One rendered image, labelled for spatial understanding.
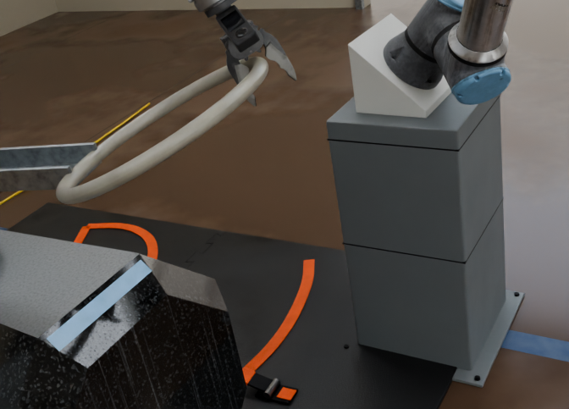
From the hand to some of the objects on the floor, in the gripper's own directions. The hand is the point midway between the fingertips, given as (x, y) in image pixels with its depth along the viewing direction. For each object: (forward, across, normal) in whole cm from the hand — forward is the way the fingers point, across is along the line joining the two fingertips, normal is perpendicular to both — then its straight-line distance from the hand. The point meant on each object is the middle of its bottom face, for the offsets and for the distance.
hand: (273, 90), depth 152 cm
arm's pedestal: (+116, -11, -81) cm, 141 cm away
